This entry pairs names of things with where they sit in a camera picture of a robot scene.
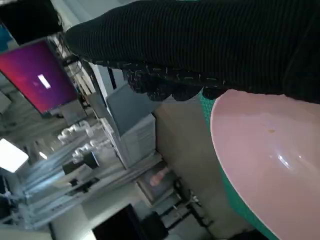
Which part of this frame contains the monitor with purple screen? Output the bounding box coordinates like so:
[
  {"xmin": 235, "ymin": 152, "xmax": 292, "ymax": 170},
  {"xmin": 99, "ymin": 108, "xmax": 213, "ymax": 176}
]
[{"xmin": 0, "ymin": 39, "xmax": 80, "ymax": 115}]

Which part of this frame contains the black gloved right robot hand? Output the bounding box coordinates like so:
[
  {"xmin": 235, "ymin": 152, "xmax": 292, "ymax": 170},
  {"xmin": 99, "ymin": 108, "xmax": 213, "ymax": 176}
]
[{"xmin": 64, "ymin": 0, "xmax": 320, "ymax": 105}]

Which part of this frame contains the white ceiling light panel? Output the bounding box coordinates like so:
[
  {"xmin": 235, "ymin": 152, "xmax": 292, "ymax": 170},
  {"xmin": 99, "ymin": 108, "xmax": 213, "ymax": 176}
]
[{"xmin": 0, "ymin": 138, "xmax": 30, "ymax": 173}]

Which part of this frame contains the dark switched-off monitor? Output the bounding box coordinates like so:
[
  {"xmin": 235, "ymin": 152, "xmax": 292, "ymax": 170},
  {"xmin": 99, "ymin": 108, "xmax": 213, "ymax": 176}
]
[{"xmin": 0, "ymin": 0, "xmax": 65, "ymax": 46}]

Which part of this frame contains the large white vented cabinet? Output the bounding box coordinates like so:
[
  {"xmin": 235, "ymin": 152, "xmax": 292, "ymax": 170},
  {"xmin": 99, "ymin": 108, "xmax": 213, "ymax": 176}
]
[{"xmin": 106, "ymin": 83, "xmax": 161, "ymax": 168}]

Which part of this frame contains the black monitor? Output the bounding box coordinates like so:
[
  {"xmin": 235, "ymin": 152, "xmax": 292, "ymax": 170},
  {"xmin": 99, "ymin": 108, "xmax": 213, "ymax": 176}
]
[{"xmin": 91, "ymin": 203, "xmax": 148, "ymax": 240}]

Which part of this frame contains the pink bowl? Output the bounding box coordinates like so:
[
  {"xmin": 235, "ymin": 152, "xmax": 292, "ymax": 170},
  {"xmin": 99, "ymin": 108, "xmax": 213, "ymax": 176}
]
[{"xmin": 210, "ymin": 89, "xmax": 320, "ymax": 240}]

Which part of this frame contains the green cutting mat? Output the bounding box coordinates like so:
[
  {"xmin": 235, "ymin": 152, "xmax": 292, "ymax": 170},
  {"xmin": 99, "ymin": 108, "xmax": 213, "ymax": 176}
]
[{"xmin": 197, "ymin": 91, "xmax": 278, "ymax": 240}]

